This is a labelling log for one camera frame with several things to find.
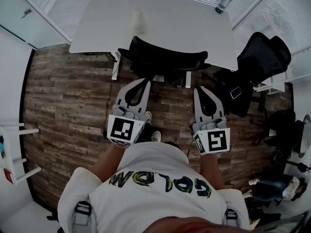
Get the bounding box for grey harness strap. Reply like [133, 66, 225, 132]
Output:
[225, 209, 238, 228]
[73, 200, 92, 233]

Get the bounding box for black mesh office chair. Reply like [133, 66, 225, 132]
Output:
[213, 32, 292, 118]

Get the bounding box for white desk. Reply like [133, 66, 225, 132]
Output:
[69, 0, 239, 89]

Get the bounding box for white vase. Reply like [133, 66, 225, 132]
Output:
[131, 7, 148, 34]

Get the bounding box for person's black trousers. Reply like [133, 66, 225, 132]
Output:
[138, 129, 183, 155]

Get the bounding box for person's right forearm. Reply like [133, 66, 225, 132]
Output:
[199, 154, 226, 190]

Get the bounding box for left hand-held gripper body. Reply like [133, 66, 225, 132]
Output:
[106, 104, 150, 147]

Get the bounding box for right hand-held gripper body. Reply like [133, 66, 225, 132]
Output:
[191, 116, 231, 156]

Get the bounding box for dark-capped clear bottle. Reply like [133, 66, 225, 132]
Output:
[214, 0, 235, 15]

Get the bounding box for person's left forearm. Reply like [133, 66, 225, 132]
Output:
[91, 143, 127, 183]

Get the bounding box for black smartphone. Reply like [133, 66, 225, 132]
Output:
[229, 86, 243, 100]

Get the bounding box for white metal rack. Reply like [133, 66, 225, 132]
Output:
[252, 74, 293, 96]

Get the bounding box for red box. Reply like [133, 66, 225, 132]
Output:
[3, 168, 16, 185]

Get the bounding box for teal bottle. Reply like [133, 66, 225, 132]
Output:
[0, 134, 6, 159]

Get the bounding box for person's white printed shirt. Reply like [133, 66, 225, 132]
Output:
[57, 141, 251, 233]

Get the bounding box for small white side table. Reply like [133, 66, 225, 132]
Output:
[0, 122, 42, 186]

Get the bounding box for beaded bracelet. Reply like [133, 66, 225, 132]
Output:
[112, 141, 130, 150]

